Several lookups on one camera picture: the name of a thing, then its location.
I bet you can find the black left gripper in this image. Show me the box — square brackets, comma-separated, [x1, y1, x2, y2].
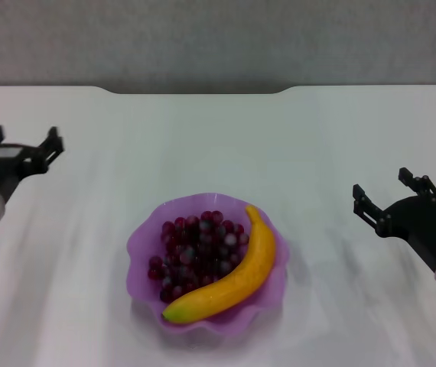
[0, 125, 67, 204]

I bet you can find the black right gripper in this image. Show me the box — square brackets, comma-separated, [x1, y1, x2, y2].
[352, 167, 436, 273]

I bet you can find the yellow banana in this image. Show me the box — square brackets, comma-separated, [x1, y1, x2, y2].
[161, 204, 278, 325]

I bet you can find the dark red grape bunch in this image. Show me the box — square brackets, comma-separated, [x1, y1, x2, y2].
[147, 209, 250, 304]

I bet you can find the purple wavy plastic bowl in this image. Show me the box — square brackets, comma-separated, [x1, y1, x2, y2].
[125, 192, 291, 338]

